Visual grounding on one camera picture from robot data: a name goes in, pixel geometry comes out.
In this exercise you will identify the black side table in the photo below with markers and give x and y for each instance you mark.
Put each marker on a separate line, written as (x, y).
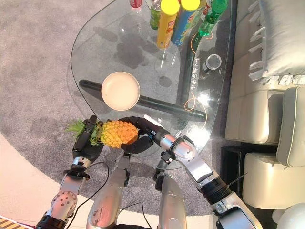
(232, 167)

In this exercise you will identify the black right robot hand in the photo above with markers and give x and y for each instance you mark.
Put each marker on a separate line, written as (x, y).
(140, 133)

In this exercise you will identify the round beige plate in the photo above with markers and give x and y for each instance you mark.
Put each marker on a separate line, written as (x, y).
(120, 90)

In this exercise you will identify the yellow black striped tape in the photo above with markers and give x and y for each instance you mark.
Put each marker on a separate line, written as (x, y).
(9, 223)

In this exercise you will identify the blue chips can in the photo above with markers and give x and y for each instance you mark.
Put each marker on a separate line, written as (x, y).
(185, 23)

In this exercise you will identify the red label drink bottle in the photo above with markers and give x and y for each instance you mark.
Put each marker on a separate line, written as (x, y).
(136, 5)

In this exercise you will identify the yellow chips can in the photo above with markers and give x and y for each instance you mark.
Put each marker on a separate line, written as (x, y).
(167, 23)

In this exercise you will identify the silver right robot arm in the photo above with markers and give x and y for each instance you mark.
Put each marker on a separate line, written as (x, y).
(202, 176)

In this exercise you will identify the glass coffee table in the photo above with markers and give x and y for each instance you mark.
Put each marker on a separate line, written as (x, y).
(152, 71)

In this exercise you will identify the grey fringed cushion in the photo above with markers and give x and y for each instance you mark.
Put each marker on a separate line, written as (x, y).
(281, 40)

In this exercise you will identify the grey round rug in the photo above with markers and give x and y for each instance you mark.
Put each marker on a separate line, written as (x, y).
(35, 83)

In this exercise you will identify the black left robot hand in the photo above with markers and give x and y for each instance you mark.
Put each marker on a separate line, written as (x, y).
(88, 146)

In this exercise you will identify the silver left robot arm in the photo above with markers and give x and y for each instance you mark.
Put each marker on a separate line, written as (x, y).
(65, 190)

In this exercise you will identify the green drink bottle white cap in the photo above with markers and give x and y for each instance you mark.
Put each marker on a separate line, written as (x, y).
(155, 14)

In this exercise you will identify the green soda bottle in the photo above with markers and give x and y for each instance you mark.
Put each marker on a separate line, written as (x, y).
(209, 19)

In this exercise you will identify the silver robot leg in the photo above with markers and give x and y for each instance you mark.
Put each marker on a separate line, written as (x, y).
(108, 198)
(170, 200)

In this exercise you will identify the cream leather sofa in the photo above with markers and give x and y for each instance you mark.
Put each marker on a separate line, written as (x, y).
(269, 133)

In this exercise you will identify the silver right robot leg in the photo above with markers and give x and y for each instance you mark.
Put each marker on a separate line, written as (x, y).
(170, 200)

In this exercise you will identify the yellow pineapple with green crown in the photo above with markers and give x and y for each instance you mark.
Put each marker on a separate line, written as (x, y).
(116, 133)

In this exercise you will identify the silver left robot leg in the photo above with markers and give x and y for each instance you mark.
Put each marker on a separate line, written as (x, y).
(108, 198)

